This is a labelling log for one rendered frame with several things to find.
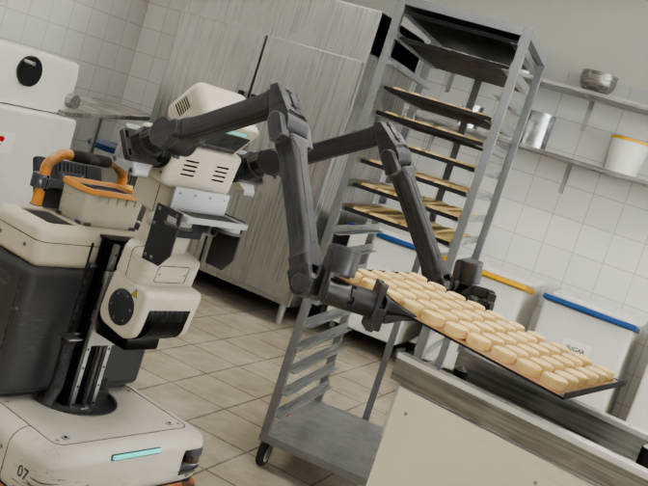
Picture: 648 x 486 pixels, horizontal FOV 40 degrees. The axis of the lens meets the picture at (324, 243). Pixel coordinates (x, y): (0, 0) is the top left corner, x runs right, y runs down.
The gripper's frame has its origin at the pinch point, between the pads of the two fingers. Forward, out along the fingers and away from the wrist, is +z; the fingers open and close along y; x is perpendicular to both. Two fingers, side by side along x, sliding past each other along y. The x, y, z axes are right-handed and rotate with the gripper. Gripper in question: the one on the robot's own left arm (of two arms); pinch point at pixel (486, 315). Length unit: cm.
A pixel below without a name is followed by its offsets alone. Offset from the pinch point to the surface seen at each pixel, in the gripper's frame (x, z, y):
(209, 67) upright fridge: 78, -392, -29
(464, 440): 11.8, 40.3, 18.0
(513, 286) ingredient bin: -127, -282, 33
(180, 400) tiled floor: 50, -160, 105
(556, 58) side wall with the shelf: -131, -360, -108
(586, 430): -19.2, 28.9, 12.4
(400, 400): 23.1, 28.3, 17.5
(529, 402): -9.4, 18.8, 12.7
